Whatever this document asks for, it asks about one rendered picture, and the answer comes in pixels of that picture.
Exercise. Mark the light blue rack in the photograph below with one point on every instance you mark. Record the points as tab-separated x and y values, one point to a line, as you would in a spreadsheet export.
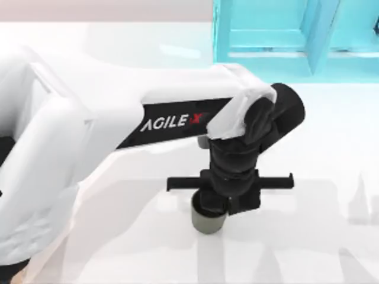
263	38

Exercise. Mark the grey cup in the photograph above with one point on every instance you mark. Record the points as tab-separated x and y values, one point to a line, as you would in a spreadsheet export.
207	223

